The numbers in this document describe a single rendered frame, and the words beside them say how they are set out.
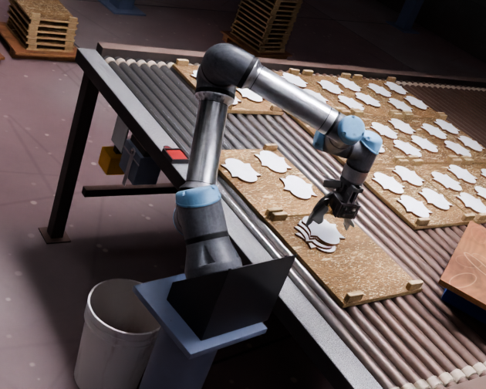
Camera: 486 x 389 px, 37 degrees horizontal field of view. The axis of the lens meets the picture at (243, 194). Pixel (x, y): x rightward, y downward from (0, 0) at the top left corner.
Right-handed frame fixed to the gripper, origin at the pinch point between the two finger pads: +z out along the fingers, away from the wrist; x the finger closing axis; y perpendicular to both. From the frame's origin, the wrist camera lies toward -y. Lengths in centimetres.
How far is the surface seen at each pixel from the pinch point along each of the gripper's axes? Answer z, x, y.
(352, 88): 3, 79, -133
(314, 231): 0.9, -4.3, 1.4
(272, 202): 4.2, -10.5, -18.0
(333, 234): 0.9, 2.6, 2.2
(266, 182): 4.2, -8.2, -30.7
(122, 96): 6, -50, -86
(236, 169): 3.4, -18.5, -35.7
